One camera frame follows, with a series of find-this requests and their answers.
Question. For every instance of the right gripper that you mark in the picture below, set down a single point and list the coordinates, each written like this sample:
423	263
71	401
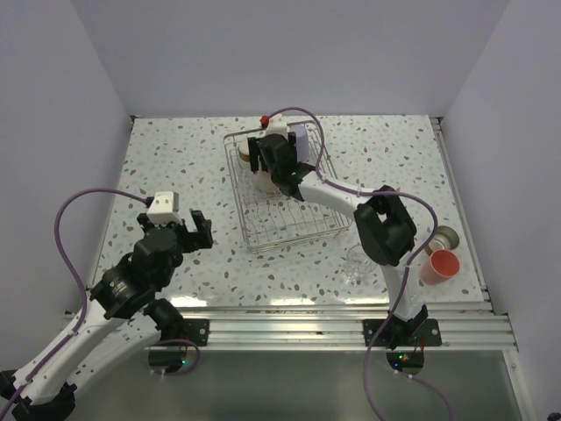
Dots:
254	153

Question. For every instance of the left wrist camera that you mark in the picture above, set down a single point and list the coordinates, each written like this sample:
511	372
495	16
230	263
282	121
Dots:
163	208

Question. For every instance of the lavender plastic cup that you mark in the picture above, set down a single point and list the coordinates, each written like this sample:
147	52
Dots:
301	141

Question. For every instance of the aluminium frame rail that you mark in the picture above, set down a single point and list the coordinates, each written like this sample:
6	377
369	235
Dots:
462	326

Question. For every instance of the tan paper cup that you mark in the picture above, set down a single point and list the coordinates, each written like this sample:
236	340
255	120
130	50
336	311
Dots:
264	182

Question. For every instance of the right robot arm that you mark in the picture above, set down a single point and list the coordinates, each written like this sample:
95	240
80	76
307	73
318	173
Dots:
386	230

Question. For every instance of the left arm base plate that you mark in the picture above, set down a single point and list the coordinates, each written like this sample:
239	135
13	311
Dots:
195	330

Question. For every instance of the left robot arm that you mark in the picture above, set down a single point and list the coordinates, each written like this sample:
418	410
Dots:
40	390

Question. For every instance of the metal-lined cup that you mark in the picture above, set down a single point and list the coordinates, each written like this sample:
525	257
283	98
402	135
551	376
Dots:
244	159
445	238

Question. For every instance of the clear glass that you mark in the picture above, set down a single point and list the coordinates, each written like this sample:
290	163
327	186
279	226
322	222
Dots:
358	266

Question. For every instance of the wire dish rack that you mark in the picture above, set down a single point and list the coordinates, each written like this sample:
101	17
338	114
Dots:
269	219

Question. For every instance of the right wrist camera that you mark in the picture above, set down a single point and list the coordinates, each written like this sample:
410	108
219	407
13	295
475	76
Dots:
276	124

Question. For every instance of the red plastic cup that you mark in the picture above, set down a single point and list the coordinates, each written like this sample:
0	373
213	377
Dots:
441	266

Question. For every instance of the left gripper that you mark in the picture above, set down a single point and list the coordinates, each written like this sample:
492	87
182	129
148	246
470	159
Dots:
203	237

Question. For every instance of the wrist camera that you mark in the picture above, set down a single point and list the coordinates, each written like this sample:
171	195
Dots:
276	124
163	208

